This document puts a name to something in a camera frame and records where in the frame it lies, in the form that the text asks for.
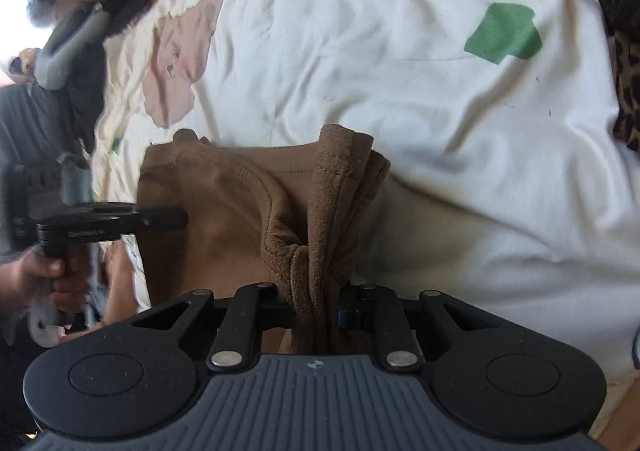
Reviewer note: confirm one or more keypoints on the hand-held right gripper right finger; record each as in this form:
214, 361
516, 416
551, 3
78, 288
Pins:
345, 317

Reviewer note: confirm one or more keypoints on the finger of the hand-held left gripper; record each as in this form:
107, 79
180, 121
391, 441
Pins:
160, 221

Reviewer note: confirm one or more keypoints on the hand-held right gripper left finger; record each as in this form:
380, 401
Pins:
250, 311

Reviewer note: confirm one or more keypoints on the brown printed t-shirt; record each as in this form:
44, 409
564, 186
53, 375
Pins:
215, 206

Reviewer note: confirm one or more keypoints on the stack of dark patterned clothes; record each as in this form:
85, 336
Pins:
625, 81

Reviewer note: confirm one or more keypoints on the person's left hand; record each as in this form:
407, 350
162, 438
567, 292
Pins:
30, 281

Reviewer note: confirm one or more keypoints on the person's bare leg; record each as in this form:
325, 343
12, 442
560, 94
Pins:
122, 281

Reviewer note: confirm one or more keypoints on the dark grey garment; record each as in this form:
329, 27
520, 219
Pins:
35, 126

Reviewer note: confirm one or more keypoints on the black garment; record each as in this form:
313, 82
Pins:
90, 101

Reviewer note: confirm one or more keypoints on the small plush toy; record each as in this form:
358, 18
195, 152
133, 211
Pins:
25, 62

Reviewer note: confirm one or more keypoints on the light grey padded garment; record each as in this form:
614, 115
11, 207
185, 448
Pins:
75, 46

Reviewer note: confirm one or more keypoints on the white bear-print bed sheet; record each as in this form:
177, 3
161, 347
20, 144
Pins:
400, 81

